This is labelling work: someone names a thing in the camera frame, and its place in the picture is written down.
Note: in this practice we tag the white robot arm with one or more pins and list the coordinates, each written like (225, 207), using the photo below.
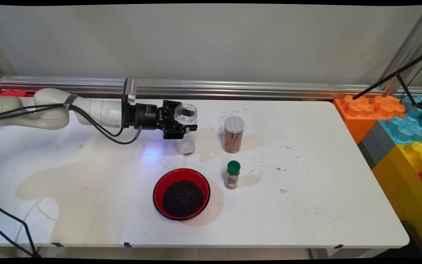
(101, 112)

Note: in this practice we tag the clear plastic jar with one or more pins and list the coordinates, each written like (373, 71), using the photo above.
(187, 135)

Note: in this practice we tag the grey foam block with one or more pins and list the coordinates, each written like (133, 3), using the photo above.
(377, 145)

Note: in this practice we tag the spice bottle green cap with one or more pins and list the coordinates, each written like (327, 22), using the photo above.
(232, 179)

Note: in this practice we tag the blue foam block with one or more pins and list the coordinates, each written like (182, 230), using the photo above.
(405, 130)

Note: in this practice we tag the black tripod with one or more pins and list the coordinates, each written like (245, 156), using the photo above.
(394, 75)

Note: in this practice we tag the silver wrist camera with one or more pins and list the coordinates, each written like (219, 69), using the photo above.
(130, 90)

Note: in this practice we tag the orange foam block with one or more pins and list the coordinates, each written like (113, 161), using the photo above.
(357, 121)

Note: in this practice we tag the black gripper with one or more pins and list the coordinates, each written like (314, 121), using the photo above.
(147, 115)

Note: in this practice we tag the red bowl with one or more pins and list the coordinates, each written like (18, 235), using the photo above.
(158, 194)

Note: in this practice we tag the black seeds heap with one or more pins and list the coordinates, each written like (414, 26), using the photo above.
(183, 198)

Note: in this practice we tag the aluminium wall rail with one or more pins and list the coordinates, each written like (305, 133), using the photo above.
(233, 88)

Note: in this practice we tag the brown-filled jar silver lid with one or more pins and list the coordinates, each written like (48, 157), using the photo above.
(233, 139)

